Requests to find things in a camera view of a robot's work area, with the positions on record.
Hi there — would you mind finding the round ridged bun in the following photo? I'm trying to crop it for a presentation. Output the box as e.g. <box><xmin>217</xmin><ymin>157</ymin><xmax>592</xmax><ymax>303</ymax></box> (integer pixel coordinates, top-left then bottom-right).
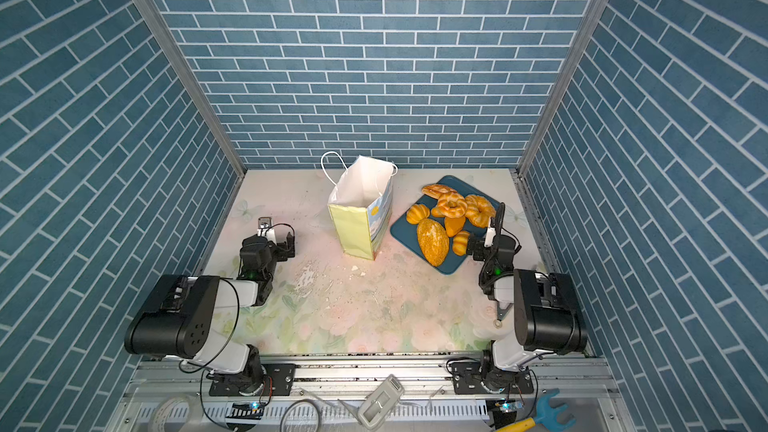
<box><xmin>406</xmin><ymin>203</ymin><xmax>431</xmax><ymax>225</ymax></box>

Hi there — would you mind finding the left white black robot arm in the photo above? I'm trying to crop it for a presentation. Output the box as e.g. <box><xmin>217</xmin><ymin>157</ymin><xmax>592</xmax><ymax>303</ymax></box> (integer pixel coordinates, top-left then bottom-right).
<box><xmin>124</xmin><ymin>227</ymin><xmax>296</xmax><ymax>400</ymax></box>

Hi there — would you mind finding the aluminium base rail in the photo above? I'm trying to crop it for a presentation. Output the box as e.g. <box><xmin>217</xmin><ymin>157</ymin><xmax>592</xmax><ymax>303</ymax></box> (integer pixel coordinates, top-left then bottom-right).
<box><xmin>106</xmin><ymin>352</ymin><xmax>634</xmax><ymax>431</ymax></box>

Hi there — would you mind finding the grey cable loop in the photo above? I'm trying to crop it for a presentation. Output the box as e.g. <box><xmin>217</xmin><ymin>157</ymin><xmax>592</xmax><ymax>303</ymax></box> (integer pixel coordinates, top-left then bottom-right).
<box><xmin>279</xmin><ymin>399</ymin><xmax>323</xmax><ymax>432</ymax></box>

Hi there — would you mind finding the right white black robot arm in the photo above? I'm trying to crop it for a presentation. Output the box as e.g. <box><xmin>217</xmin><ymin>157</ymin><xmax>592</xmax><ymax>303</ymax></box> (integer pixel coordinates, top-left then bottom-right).
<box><xmin>446</xmin><ymin>203</ymin><xmax>587</xmax><ymax>395</ymax></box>

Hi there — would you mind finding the clear tape roll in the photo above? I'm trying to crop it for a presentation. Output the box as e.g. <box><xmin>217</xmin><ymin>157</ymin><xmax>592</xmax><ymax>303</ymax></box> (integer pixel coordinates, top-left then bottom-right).
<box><xmin>147</xmin><ymin>394</ymin><xmax>203</xmax><ymax>432</ymax></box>

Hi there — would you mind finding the small striped croissant bun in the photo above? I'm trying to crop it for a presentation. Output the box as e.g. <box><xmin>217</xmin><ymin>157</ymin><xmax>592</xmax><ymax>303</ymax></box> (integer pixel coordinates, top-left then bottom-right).
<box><xmin>452</xmin><ymin>230</ymin><xmax>471</xmax><ymax>257</ymax></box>

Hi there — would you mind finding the plain orange oval bread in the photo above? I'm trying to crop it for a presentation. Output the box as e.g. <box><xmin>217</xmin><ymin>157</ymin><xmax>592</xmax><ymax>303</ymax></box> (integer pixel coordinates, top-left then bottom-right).
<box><xmin>444</xmin><ymin>216</ymin><xmax>466</xmax><ymax>237</ymax></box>

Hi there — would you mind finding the white paper gift bag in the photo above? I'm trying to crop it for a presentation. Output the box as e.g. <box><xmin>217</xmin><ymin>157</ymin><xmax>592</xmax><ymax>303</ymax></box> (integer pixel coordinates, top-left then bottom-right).
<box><xmin>320</xmin><ymin>151</ymin><xmax>398</xmax><ymax>260</ymax></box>

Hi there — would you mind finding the long braided bread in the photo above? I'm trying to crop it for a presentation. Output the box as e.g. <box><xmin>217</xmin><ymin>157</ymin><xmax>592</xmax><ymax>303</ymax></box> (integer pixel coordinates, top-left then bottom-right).
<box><xmin>422</xmin><ymin>183</ymin><xmax>455</xmax><ymax>199</ymax></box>

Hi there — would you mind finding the teal rectangular tray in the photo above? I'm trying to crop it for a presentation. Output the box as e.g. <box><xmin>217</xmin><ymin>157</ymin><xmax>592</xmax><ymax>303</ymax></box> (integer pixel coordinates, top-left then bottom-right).
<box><xmin>390</xmin><ymin>175</ymin><xmax>503</xmax><ymax>275</ymax></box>

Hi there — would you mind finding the large sesame oval bread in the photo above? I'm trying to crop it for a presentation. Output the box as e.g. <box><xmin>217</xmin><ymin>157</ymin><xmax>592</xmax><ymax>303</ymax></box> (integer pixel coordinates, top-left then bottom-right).
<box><xmin>417</xmin><ymin>219</ymin><xmax>450</xmax><ymax>267</ymax></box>

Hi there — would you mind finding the blue yellow toy wrench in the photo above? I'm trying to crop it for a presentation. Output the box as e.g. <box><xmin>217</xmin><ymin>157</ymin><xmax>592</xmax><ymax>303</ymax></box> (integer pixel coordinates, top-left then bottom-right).
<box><xmin>499</xmin><ymin>388</ymin><xmax>577</xmax><ymax>432</ymax></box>

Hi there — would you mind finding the right twisted knot bread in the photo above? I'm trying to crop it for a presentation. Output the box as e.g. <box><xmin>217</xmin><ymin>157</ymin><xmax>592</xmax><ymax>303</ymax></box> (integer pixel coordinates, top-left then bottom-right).
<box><xmin>465</xmin><ymin>195</ymin><xmax>496</xmax><ymax>228</ymax></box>

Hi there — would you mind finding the grey plastic handheld device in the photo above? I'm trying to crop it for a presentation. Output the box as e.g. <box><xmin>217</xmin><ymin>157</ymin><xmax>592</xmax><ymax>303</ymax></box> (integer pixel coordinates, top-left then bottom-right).
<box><xmin>356</xmin><ymin>374</ymin><xmax>404</xmax><ymax>431</ymax></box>

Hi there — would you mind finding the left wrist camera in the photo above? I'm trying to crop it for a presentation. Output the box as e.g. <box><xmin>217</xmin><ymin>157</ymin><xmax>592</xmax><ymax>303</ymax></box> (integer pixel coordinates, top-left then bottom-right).
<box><xmin>257</xmin><ymin>216</ymin><xmax>277</xmax><ymax>243</ymax></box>

